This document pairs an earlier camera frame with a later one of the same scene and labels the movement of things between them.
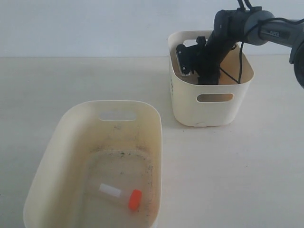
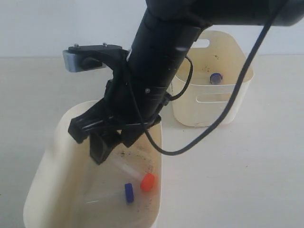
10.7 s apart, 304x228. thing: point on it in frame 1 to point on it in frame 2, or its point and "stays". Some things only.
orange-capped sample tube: [134, 197] to [148, 180]
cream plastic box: [228, 103] stays
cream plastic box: [118, 143] stays
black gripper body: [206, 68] to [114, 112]
